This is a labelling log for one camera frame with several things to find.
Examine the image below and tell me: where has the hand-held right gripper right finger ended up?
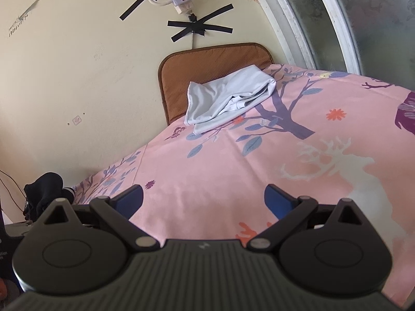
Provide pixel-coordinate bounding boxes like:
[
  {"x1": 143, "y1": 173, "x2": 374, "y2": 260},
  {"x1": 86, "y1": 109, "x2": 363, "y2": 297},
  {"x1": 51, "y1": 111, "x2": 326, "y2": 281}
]
[{"x1": 247, "y1": 183, "x2": 368, "y2": 252}]

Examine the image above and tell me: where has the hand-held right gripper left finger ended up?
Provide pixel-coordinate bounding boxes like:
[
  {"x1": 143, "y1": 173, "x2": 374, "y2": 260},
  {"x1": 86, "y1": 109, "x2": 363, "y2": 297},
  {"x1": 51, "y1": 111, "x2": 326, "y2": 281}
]
[{"x1": 37, "y1": 184, "x2": 160, "y2": 254}]

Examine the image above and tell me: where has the white t-shirt with black panel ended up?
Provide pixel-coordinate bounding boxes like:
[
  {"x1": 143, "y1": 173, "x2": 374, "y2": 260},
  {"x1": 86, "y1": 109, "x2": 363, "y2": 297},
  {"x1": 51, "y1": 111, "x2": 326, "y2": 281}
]
[{"x1": 184, "y1": 65, "x2": 277, "y2": 135}]

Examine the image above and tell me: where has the pink tree-print bedsheet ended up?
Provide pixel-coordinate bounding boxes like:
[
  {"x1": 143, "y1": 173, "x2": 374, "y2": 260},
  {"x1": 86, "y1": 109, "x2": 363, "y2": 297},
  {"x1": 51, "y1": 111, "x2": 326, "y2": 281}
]
[{"x1": 70, "y1": 64, "x2": 415, "y2": 311}]

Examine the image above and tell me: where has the black folded sweater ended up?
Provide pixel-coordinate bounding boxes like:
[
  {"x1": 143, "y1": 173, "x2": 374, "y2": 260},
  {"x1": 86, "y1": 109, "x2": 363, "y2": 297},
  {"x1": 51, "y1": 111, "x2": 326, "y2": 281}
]
[{"x1": 23, "y1": 173, "x2": 76, "y2": 216}]

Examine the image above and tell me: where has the brown cushion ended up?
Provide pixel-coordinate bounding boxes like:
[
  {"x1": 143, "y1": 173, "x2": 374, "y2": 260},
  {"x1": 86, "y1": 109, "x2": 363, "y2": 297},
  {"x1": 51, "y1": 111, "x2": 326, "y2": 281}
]
[{"x1": 158, "y1": 43, "x2": 273, "y2": 126}]

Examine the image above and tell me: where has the frosted window pane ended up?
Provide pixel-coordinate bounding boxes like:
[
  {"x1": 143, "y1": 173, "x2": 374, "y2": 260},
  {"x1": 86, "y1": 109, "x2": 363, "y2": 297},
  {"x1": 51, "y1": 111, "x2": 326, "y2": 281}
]
[{"x1": 272, "y1": 0, "x2": 415, "y2": 86}]

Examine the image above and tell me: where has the thin brown wall cable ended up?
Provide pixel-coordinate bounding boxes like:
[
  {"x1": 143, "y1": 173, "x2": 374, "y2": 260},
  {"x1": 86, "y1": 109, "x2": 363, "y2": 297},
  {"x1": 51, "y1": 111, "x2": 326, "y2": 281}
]
[{"x1": 0, "y1": 170, "x2": 28, "y2": 221}]

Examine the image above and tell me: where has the white window frame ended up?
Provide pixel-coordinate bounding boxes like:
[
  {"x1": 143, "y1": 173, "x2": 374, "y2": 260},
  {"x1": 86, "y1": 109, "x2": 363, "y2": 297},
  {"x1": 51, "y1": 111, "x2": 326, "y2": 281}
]
[{"x1": 241, "y1": 0, "x2": 362, "y2": 75}]

